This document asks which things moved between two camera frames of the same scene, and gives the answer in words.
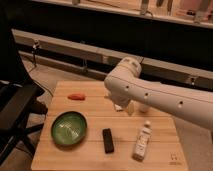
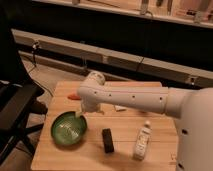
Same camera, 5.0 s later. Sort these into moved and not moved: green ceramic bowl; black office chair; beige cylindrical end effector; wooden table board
Moved: beige cylindrical end effector
Not moved: black office chair; wooden table board; green ceramic bowl
